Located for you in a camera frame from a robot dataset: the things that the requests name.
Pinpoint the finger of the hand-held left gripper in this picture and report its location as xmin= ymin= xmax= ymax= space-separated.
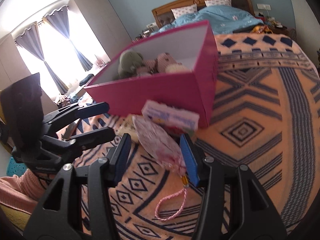
xmin=41 ymin=102 xmax=110 ymax=128
xmin=40 ymin=127 xmax=116 ymax=153

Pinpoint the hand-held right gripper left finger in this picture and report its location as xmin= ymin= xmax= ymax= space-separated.
xmin=22 ymin=133 xmax=132 ymax=240

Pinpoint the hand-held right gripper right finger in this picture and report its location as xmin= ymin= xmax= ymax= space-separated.
xmin=179 ymin=133 xmax=288 ymax=240

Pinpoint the pink pouch with strap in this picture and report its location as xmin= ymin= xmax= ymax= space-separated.
xmin=132 ymin=115 xmax=188 ymax=222

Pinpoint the white tissue packet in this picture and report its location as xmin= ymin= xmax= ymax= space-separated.
xmin=141 ymin=100 xmax=200 ymax=133

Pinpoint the green plush frog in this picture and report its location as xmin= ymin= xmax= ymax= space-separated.
xmin=114 ymin=50 xmax=144 ymax=80

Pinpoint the pink cardboard box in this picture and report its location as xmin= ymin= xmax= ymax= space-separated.
xmin=84 ymin=19 xmax=219 ymax=129

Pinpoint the pink knitted plush toy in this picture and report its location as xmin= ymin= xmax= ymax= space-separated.
xmin=136 ymin=52 xmax=178 ymax=75

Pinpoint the cream fluffy plush toy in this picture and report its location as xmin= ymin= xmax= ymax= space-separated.
xmin=165 ymin=63 xmax=192 ymax=73

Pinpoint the person's left forearm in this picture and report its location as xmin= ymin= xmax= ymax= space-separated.
xmin=0 ymin=169 xmax=54 ymax=210

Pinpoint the dark cloth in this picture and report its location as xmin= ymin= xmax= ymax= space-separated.
xmin=79 ymin=74 xmax=95 ymax=85

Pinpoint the colourful cloth pile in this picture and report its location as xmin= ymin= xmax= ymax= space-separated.
xmin=54 ymin=92 xmax=84 ymax=105

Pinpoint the blue plastic basket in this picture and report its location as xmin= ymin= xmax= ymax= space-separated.
xmin=5 ymin=156 xmax=28 ymax=178

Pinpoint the grey-blue curtain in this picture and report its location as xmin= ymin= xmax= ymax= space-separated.
xmin=44 ymin=5 xmax=93 ymax=72
xmin=14 ymin=24 xmax=69 ymax=95

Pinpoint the beige wardrobe by window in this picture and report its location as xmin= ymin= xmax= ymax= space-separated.
xmin=71 ymin=0 xmax=133 ymax=63

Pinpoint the orange navy patterned blanket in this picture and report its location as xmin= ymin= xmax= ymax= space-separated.
xmin=54 ymin=32 xmax=320 ymax=240

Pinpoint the white pink-dotted pillow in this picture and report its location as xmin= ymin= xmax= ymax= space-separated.
xmin=171 ymin=4 xmax=198 ymax=20
xmin=204 ymin=0 xmax=232 ymax=8

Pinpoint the blue floral duvet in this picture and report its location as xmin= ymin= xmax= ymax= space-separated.
xmin=150 ymin=6 xmax=263 ymax=34

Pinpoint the orange yellow packet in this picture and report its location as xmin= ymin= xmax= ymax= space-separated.
xmin=251 ymin=25 xmax=274 ymax=33

